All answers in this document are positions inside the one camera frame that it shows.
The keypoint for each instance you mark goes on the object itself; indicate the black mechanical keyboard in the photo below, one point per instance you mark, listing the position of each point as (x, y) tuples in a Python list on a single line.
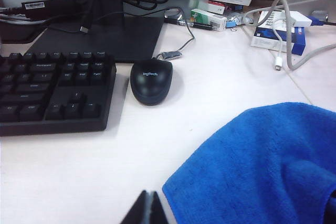
[(26, 128)]

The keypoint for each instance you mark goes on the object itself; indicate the white adapter box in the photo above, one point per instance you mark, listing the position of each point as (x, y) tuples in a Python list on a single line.
[(302, 20)]

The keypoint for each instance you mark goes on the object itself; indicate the black monitor with square stand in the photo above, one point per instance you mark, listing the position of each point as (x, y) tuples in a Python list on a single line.
[(118, 40)]

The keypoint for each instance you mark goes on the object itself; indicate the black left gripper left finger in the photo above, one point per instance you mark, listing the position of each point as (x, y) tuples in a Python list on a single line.
[(139, 213)]

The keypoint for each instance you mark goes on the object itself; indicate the black flat device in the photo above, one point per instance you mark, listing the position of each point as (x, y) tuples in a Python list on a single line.
[(15, 32)]

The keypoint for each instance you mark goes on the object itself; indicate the blue microfibre rag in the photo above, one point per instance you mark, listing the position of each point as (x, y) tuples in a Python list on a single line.
[(249, 169)]

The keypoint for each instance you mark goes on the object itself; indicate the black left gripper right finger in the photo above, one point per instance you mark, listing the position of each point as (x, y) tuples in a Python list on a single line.
[(157, 213)]

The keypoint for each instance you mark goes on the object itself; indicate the black Logitech mouse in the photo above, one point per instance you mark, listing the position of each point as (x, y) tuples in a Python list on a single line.
[(151, 85)]

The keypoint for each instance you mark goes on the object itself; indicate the black power brick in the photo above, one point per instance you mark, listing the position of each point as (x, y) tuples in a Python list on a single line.
[(57, 6)]

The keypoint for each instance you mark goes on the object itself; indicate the silver USB dongle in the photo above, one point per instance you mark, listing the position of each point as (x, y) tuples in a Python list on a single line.
[(172, 55)]

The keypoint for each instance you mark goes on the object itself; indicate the black pen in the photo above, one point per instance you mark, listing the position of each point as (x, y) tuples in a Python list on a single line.
[(202, 26)]

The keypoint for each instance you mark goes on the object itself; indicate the blue and white carton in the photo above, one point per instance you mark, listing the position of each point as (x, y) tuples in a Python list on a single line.
[(265, 33)]

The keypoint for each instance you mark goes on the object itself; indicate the red and white box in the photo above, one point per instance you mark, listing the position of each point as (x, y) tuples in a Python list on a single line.
[(218, 9)]

